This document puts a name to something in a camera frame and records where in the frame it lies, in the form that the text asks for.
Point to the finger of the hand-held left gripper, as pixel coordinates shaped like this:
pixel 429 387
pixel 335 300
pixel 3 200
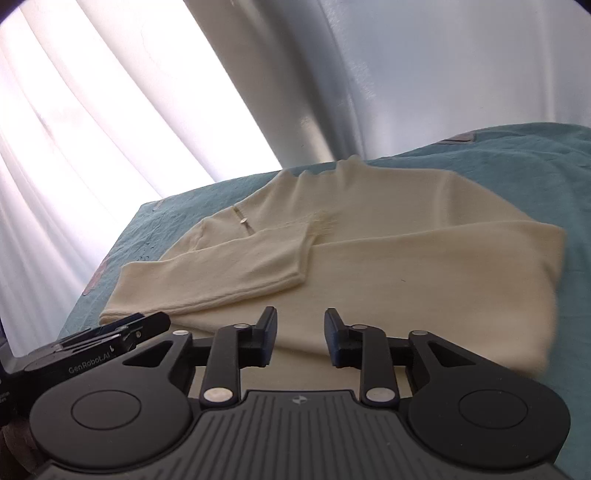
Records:
pixel 117 323
pixel 152 325

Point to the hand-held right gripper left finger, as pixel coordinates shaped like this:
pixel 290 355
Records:
pixel 269 334

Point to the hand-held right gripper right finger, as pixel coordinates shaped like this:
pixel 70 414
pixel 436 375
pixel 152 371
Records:
pixel 330 336

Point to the cream knit sweater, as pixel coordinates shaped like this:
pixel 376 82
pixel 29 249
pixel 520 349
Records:
pixel 415 258

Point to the person's left forearm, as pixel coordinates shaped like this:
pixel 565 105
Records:
pixel 11 443

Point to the white curtain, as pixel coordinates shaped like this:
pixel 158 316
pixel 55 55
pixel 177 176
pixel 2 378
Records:
pixel 92 115

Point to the teal mushroom print bed sheet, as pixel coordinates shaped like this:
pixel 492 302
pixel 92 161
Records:
pixel 531 184

